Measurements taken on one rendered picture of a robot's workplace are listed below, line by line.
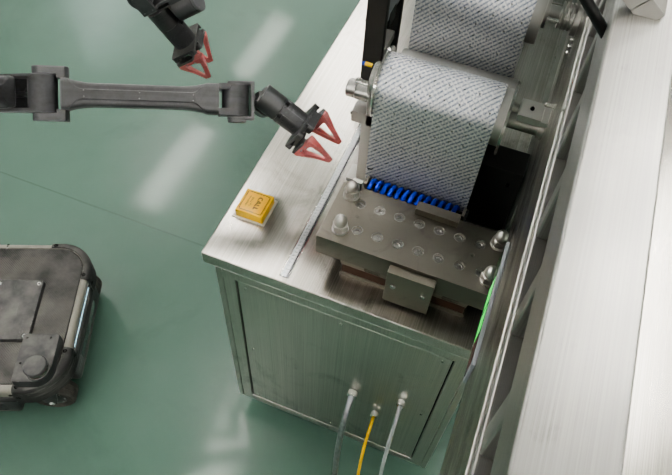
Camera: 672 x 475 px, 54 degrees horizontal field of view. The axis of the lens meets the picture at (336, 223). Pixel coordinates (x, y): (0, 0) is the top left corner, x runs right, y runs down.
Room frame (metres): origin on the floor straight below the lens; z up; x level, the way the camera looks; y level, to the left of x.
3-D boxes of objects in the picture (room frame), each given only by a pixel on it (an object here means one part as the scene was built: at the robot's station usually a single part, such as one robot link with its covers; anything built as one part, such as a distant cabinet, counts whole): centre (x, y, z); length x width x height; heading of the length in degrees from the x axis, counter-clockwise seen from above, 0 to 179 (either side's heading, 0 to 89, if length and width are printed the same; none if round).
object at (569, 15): (1.17, -0.43, 1.34); 0.07 x 0.07 x 0.07; 72
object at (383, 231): (0.80, -0.18, 1.00); 0.40 x 0.16 x 0.06; 72
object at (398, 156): (0.93, -0.17, 1.11); 0.23 x 0.01 x 0.18; 72
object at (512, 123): (0.93, -0.35, 1.25); 0.07 x 0.04 x 0.04; 72
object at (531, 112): (0.93, -0.36, 1.28); 0.06 x 0.05 x 0.02; 72
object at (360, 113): (1.07, -0.05, 1.05); 0.06 x 0.05 x 0.31; 72
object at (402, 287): (0.71, -0.16, 0.97); 0.10 x 0.03 x 0.11; 72
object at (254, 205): (0.95, 0.19, 0.91); 0.07 x 0.07 x 0.02; 72
